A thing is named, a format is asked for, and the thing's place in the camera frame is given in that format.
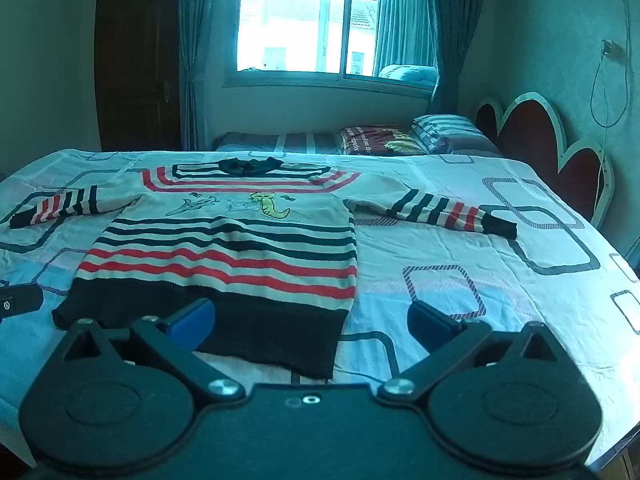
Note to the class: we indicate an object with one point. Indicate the scalloped red headboard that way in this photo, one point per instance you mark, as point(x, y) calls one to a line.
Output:
point(530, 135)

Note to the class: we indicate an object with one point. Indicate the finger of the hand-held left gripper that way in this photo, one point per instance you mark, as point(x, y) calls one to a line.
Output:
point(20, 300)

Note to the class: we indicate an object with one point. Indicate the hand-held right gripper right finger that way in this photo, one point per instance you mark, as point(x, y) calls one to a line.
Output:
point(425, 324)

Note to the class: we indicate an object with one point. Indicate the wall socket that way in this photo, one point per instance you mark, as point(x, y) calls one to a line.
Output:
point(614, 50)

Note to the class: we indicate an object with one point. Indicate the dark wooden door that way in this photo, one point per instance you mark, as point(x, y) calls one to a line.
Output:
point(135, 60)

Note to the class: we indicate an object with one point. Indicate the bed with patterned sheet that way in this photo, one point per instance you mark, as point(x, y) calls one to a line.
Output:
point(450, 240)

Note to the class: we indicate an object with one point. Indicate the striped pink bedsheet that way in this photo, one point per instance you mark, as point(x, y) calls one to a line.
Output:
point(280, 141)

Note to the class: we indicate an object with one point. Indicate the folded blue blanket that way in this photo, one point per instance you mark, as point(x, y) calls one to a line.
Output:
point(407, 74)

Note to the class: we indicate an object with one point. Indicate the striped pillow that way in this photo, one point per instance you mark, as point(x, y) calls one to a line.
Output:
point(450, 130)

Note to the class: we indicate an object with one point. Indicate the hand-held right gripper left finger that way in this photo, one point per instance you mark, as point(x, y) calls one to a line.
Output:
point(192, 321)

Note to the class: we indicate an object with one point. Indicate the teal curtain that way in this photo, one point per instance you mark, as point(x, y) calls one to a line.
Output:
point(197, 35)
point(452, 35)

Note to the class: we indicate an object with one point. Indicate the sliding glass window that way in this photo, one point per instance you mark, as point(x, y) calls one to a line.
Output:
point(290, 25)

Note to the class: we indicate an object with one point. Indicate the striped knit sweater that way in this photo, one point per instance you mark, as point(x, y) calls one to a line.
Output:
point(225, 255)

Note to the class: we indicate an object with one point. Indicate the red printed pillow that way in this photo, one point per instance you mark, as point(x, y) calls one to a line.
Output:
point(380, 140)

